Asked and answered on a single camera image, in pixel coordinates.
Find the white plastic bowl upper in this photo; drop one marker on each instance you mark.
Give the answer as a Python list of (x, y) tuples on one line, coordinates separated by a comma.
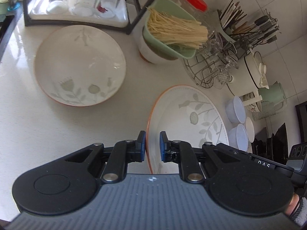
[(235, 111)]

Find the black metal rack frame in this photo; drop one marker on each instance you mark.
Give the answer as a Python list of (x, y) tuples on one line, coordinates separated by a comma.
[(134, 7)]

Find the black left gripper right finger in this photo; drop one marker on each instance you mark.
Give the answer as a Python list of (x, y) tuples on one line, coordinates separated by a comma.
[(182, 154)]

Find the white ceramic cup orange base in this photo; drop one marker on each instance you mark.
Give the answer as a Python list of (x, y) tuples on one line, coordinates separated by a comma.
[(152, 55)]

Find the green chopstick holder basket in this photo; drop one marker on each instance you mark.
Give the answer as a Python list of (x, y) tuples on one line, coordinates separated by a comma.
[(171, 8)]

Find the round wire glass rack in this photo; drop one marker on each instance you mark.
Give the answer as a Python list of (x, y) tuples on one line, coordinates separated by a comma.
[(211, 65)]

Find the wire cutlery drainer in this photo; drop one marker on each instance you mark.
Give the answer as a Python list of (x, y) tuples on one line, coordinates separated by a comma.
[(239, 35)]

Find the white enamel pot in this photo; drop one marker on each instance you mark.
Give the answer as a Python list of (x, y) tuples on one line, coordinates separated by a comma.
[(250, 77)]

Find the green kettle jug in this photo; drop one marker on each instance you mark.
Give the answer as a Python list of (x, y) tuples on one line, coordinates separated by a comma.
[(273, 99)]

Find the clear drinking glass middle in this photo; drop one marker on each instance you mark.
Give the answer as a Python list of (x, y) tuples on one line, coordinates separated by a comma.
[(84, 8)]

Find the person's right hand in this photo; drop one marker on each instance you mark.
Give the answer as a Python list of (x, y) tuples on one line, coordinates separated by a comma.
[(297, 210)]

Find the floral bowl plate orange rim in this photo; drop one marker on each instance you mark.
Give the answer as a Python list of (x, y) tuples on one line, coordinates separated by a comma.
[(79, 66)]

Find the bundle of bamboo chopsticks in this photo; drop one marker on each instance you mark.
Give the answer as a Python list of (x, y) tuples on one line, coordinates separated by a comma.
[(172, 30)]

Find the white plastic bowl lower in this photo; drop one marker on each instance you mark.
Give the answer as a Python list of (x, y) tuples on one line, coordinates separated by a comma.
[(238, 137)]

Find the floral white mug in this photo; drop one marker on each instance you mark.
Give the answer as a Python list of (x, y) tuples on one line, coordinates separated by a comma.
[(253, 107)]

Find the clear drinking glass right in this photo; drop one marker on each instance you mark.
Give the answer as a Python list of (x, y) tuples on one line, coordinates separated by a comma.
[(106, 9)]

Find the white tray with glasses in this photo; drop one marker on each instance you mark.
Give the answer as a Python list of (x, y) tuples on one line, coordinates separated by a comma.
[(120, 20)]

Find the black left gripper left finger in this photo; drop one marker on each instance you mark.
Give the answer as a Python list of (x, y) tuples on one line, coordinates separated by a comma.
[(120, 155)]

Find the clear jar red lid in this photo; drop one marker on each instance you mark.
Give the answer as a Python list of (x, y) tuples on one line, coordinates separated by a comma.
[(201, 12)]

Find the white plastic bowl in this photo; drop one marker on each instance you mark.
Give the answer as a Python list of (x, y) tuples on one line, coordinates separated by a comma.
[(235, 111), (238, 137)]

